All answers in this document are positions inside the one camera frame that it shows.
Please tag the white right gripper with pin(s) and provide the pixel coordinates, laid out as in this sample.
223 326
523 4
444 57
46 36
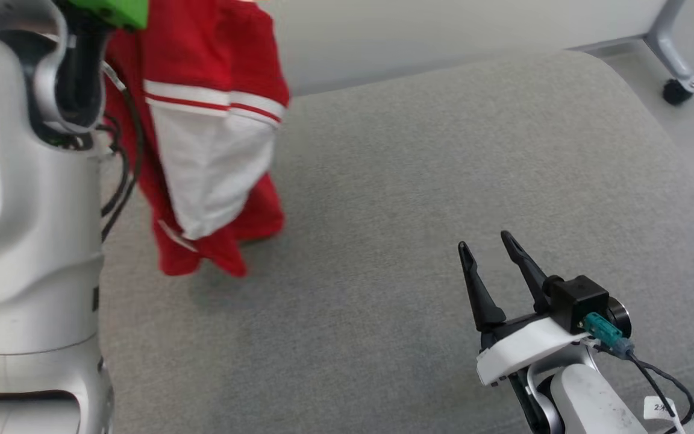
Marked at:
522 349

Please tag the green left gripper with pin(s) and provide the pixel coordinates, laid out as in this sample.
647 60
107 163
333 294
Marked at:
115 11

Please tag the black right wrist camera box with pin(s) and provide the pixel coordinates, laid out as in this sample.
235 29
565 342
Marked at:
579 298

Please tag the grey table leg with caster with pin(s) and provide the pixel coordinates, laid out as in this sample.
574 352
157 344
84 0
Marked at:
669 48

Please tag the teal right camera connector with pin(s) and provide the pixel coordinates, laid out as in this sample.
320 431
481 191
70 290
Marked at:
605 331

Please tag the red white lettered jersey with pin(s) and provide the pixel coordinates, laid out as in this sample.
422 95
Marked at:
208 138

